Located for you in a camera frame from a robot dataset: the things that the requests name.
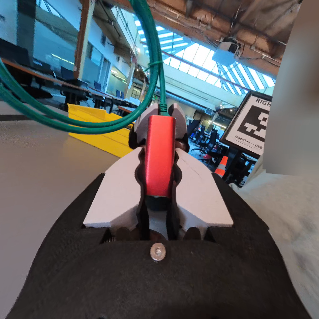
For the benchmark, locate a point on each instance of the row of black office chairs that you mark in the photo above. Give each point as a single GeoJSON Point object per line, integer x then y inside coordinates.
{"type": "Point", "coordinates": [204, 134]}

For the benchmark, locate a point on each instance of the orange traffic cone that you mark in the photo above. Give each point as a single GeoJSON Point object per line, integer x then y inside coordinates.
{"type": "Point", "coordinates": [221, 168]}

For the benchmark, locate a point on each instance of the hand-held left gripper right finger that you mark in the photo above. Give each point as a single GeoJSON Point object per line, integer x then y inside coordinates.
{"type": "Point", "coordinates": [204, 199]}

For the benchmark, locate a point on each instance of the grey desk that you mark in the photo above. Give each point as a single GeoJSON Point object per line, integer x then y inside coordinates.
{"type": "Point", "coordinates": [37, 162]}

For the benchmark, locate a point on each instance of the person's left hand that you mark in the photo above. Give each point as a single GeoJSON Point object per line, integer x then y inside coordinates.
{"type": "Point", "coordinates": [157, 235]}

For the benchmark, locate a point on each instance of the white ceiling projector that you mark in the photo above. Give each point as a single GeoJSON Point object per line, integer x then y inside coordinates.
{"type": "Point", "coordinates": [224, 53]}

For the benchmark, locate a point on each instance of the black framed marker sign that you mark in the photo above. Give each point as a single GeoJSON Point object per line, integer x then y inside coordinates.
{"type": "Point", "coordinates": [246, 119]}

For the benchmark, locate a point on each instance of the black tape strip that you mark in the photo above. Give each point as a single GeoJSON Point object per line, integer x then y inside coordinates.
{"type": "Point", "coordinates": [12, 118]}

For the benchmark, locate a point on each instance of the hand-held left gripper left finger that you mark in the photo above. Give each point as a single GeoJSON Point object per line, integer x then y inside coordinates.
{"type": "Point", "coordinates": [112, 199]}

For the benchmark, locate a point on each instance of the wooden office table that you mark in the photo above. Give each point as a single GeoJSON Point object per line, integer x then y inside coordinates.
{"type": "Point", "coordinates": [37, 74]}

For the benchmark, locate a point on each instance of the yellow plastic bin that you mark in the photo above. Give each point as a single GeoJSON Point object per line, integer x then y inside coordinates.
{"type": "Point", "coordinates": [104, 129]}

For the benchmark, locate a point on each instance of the person's pale sweater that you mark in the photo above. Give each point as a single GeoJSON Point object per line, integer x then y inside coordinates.
{"type": "Point", "coordinates": [286, 236]}

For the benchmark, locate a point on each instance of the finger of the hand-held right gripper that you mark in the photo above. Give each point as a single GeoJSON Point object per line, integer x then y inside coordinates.
{"type": "Point", "coordinates": [144, 124]}
{"type": "Point", "coordinates": [180, 124]}

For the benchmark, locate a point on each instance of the red ethernet splitter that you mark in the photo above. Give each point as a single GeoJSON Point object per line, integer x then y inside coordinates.
{"type": "Point", "coordinates": [159, 154]}

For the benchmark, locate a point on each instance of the wooden post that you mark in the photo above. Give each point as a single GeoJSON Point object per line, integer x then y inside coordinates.
{"type": "Point", "coordinates": [83, 37]}

